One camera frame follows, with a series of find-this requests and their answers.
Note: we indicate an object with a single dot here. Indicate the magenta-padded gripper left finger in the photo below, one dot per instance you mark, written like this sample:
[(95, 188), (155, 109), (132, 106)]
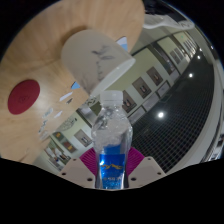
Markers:
[(76, 171)]

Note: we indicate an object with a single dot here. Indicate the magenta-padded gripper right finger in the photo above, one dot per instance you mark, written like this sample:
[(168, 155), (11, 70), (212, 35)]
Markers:
[(146, 171)]

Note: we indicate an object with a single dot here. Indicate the clear blue-labelled water bottle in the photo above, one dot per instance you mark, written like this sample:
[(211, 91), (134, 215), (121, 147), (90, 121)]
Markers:
[(111, 133)]

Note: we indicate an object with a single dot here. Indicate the round ceiling lights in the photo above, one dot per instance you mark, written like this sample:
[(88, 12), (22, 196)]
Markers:
[(160, 115)]

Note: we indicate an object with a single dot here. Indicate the small white paper piece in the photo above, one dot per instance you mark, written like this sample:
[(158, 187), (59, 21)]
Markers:
[(65, 96)]

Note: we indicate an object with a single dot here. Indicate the flat round red coaster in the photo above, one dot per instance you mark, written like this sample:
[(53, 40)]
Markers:
[(23, 97)]

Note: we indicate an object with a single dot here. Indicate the white ceramic mug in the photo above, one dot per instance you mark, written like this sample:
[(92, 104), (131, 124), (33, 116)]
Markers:
[(90, 56)]

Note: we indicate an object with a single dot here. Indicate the framed wall portraits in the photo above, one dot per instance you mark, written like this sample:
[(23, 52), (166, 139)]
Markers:
[(155, 75)]

